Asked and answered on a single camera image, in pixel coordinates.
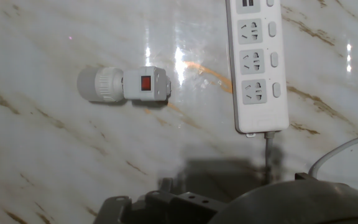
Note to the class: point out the white power strip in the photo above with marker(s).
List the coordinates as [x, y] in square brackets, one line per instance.
[256, 74]

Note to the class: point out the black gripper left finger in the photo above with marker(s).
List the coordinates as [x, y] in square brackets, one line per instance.
[113, 211]

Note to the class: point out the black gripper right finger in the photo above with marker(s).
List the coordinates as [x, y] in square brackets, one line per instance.
[185, 207]

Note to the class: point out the marble pattern board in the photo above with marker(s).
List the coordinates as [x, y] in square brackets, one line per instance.
[73, 149]

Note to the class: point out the white plug adapter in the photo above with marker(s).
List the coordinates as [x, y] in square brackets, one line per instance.
[129, 84]

